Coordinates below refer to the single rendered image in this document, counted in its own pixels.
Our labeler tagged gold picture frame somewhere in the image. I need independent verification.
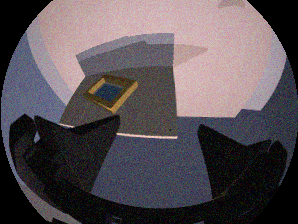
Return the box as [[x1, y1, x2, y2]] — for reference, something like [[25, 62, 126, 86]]
[[82, 75, 138, 113]]

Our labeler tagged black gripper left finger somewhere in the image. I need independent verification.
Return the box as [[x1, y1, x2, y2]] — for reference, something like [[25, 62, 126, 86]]
[[33, 115, 120, 193]]

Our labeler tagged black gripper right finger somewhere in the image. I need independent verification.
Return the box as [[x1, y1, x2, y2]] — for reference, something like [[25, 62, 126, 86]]
[[197, 124, 271, 200]]

